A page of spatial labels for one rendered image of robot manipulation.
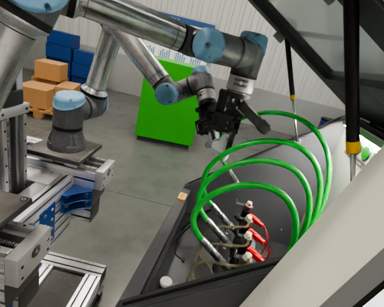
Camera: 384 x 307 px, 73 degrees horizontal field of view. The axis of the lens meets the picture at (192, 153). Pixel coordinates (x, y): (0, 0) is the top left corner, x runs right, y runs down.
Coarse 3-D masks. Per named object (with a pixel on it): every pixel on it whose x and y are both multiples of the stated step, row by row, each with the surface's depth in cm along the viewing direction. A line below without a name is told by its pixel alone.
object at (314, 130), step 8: (264, 112) 80; (272, 112) 78; (280, 112) 77; (288, 112) 76; (304, 120) 74; (312, 128) 73; (320, 136) 72; (328, 152) 72; (328, 160) 72; (328, 168) 73; (328, 176) 73; (328, 184) 73; (328, 192) 74; (320, 208) 76
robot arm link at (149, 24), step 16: (80, 0) 54; (96, 0) 56; (112, 0) 57; (128, 0) 60; (96, 16) 58; (112, 16) 59; (128, 16) 60; (144, 16) 61; (160, 16) 64; (128, 32) 63; (144, 32) 63; (160, 32) 65; (176, 32) 66; (192, 32) 69; (176, 48) 70
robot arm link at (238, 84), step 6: (234, 78) 68; (240, 78) 68; (246, 78) 74; (228, 84) 70; (234, 84) 69; (240, 84) 67; (246, 84) 68; (252, 84) 69; (234, 90) 69; (240, 90) 68; (246, 90) 69; (252, 90) 70
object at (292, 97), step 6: (288, 42) 92; (288, 48) 93; (288, 54) 93; (288, 60) 94; (288, 66) 95; (288, 72) 95; (288, 78) 96; (294, 90) 97; (294, 96) 97; (294, 108) 98; (294, 120) 100; (294, 126) 100; (294, 138) 102
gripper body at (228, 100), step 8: (224, 96) 72; (232, 96) 70; (240, 96) 69; (248, 96) 70; (216, 104) 75; (224, 104) 72; (232, 104) 72; (216, 112) 72; (224, 112) 73; (232, 112) 73; (240, 112) 74; (216, 120) 74; (224, 120) 73; (232, 120) 72; (240, 120) 72; (216, 128) 73; (224, 128) 73; (232, 128) 72
